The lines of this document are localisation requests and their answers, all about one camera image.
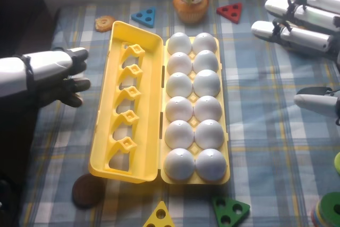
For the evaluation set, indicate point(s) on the green triangle block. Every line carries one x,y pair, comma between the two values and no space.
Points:
230,215

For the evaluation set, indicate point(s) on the red triangle block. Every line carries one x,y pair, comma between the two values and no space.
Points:
227,15

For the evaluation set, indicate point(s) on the white toy egg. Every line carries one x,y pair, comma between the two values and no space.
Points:
179,43
208,108
209,134
179,109
179,63
205,61
179,134
206,83
204,42
179,165
179,85
211,165

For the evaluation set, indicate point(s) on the blue plaid tablecloth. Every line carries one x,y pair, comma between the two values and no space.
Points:
265,144

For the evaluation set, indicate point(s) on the yellow egg carton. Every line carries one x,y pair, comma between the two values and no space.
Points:
152,131

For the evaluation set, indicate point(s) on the tan toy biscuit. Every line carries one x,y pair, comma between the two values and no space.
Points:
105,24

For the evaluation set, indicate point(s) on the brown round toy cookie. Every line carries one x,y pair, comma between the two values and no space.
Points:
88,191

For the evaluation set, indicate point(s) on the blue triangle block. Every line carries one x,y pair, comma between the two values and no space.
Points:
148,21

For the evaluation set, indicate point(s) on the toy cupcake with strawberries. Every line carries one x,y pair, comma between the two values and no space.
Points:
190,7

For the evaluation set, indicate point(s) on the yellow triangle block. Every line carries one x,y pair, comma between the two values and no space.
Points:
160,221

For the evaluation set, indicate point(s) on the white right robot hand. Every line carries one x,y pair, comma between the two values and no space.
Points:
305,37

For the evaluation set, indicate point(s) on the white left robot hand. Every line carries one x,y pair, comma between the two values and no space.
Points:
47,65

